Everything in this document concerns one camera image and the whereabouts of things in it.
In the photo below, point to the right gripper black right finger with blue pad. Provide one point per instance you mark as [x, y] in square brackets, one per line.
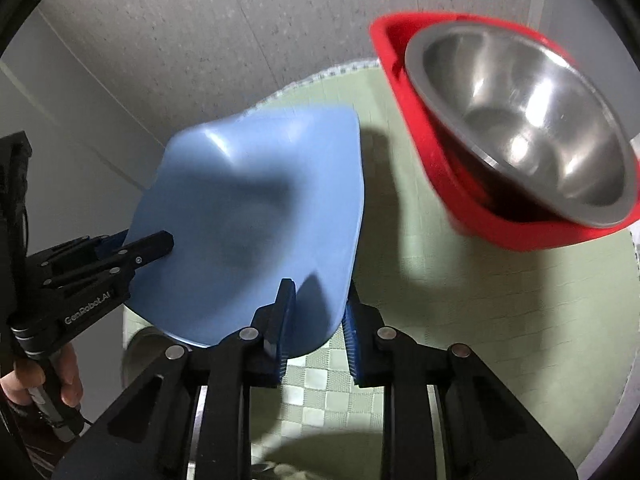
[382, 356]

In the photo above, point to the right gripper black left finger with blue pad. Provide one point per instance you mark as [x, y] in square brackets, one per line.
[253, 357]

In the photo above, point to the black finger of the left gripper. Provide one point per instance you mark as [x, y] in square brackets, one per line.
[145, 250]

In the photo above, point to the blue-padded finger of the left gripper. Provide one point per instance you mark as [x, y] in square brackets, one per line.
[102, 246]

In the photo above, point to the blue plastic plate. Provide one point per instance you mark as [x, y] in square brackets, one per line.
[251, 200]

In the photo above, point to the person's left hand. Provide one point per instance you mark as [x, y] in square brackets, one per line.
[28, 374]

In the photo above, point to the red plastic bin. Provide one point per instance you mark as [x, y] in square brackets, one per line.
[477, 201]

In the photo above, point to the green checkered tablecloth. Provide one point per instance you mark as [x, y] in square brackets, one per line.
[560, 327]

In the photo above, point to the steel bowl in bin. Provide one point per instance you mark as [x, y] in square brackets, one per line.
[529, 116]

